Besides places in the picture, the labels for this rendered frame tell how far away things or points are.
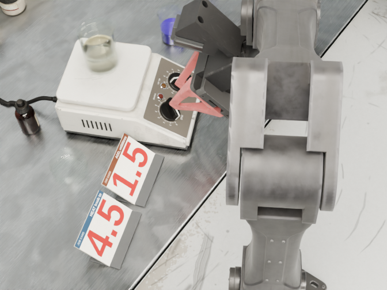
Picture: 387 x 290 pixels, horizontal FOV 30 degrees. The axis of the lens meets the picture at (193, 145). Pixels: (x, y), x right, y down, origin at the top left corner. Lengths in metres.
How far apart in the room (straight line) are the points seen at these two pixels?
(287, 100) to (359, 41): 0.62
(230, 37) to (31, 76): 0.45
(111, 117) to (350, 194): 0.36
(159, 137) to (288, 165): 0.50
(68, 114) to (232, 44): 0.32
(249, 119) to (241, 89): 0.03
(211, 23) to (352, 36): 0.43
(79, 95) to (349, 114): 0.41
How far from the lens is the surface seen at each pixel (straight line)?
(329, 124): 0.59
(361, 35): 1.24
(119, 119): 1.06
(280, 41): 0.66
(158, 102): 1.07
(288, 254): 0.72
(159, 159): 1.08
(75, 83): 1.08
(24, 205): 1.08
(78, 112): 1.07
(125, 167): 1.05
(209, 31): 0.85
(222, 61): 0.88
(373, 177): 1.08
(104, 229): 1.01
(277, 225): 0.65
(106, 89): 1.06
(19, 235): 1.06
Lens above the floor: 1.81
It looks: 57 degrees down
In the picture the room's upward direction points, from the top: 5 degrees counter-clockwise
